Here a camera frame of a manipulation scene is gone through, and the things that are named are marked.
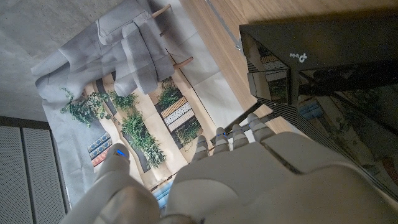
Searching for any printed backdrop with armchair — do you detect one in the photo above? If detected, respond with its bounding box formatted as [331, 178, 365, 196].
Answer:
[30, 0, 259, 207]

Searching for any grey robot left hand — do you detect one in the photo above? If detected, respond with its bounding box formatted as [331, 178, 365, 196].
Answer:
[60, 112, 398, 224]

